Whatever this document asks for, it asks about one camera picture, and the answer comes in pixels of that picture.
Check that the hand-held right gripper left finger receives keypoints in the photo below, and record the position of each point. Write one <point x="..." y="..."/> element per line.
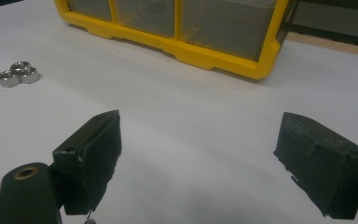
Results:
<point x="87" y="161"/>

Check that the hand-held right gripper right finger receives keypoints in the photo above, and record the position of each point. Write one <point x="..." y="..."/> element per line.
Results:
<point x="326" y="168"/>

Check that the yellow black drawer organizer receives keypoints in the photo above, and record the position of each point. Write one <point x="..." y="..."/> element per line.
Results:
<point x="199" y="57"/>

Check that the white table cover sheet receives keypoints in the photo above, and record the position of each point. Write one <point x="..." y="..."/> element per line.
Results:
<point x="183" y="124"/>

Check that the wooden table board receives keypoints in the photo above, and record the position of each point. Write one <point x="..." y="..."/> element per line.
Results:
<point x="338" y="45"/>

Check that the set of clear organizer drawers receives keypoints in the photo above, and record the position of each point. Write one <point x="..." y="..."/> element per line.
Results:
<point x="227" y="28"/>

